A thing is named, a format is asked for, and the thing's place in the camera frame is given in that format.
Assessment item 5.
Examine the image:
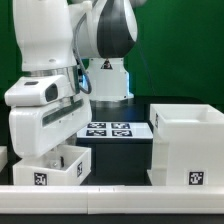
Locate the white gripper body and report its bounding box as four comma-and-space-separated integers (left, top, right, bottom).
5, 75, 92, 158

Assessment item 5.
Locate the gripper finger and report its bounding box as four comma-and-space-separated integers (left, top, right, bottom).
50, 156, 64, 168

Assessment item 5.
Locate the white drawer with tag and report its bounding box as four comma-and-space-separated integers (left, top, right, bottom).
13, 145, 91, 186

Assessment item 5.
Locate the white drawer cabinet box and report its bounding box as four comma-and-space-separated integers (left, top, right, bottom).
148, 104, 224, 186

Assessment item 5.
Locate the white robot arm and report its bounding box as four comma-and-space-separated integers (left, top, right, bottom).
4, 0, 147, 159

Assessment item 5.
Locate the white marker tag sheet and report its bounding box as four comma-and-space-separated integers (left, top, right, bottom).
77, 122, 153, 139

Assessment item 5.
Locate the white front rail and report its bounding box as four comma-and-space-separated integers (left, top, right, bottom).
0, 185, 224, 215

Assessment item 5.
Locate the white left rail piece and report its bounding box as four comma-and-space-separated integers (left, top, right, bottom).
0, 146, 8, 172

